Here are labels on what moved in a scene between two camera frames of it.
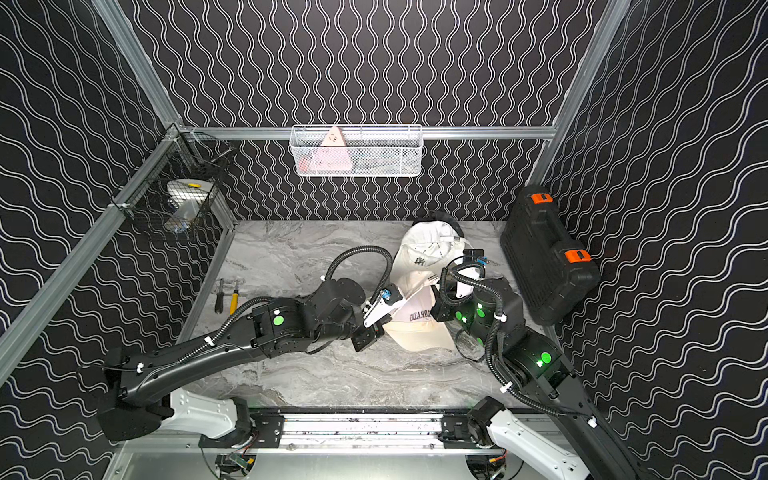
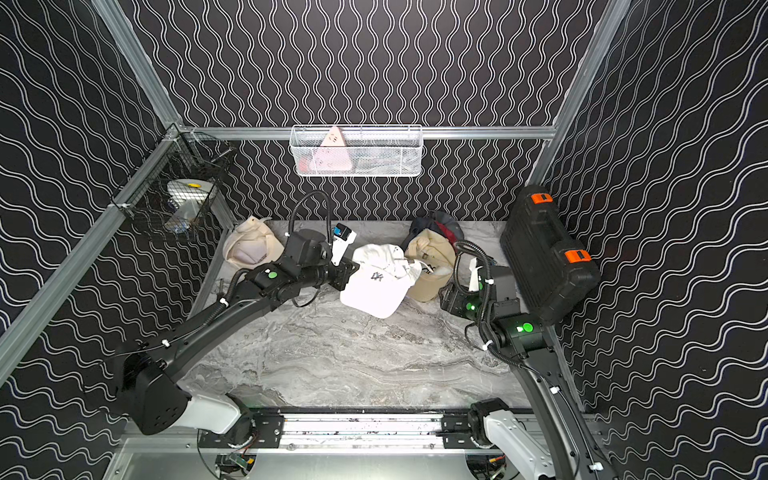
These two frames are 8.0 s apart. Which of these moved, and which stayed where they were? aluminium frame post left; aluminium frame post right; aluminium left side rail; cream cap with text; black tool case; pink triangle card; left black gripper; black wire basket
Moved: left black gripper; cream cap with text
Stayed: black wire basket; black tool case; aluminium frame post right; aluminium left side rail; pink triangle card; aluminium frame post left
